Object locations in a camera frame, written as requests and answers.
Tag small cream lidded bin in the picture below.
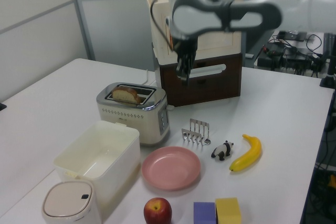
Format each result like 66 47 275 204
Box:
41 180 102 224

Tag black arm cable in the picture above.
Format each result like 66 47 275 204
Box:
150 0 175 51

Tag metal toast rack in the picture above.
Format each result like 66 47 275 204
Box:
181 118 212 151

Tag cream cabinet with handle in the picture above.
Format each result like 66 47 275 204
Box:
145 0 249 66

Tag yellow banana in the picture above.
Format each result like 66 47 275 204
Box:
229 134 263 174

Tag cream and chrome toaster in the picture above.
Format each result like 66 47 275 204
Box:
96 82 175 148

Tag white toaster power cord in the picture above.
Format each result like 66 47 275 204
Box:
143 69 158 87

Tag panda figurine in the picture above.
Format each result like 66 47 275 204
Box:
211 141 235 161

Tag brown box with white handle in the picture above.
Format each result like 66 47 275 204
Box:
159 50 243 108

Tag toasted bread slice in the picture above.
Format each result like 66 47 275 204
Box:
111 85 142 104

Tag black flat device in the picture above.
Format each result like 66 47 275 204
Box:
277 31 308 42

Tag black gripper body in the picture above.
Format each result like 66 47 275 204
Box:
172 34 198 57

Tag black cable tangle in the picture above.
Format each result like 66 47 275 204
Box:
257 34 328 78

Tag yellow cube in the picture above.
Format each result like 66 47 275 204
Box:
215 197 242 224

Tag pink plate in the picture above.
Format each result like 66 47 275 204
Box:
141 146 202 191

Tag black camera stand pole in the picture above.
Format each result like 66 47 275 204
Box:
319 32 336 90

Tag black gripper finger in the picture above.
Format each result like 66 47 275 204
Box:
188 50 197 77
176 55 190 86

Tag white rectangular plastic container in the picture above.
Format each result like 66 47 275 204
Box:
53 120 141 201

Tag purple cube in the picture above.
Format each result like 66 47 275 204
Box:
193 201 217 224

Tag red apple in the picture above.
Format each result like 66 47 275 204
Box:
143 197 173 224

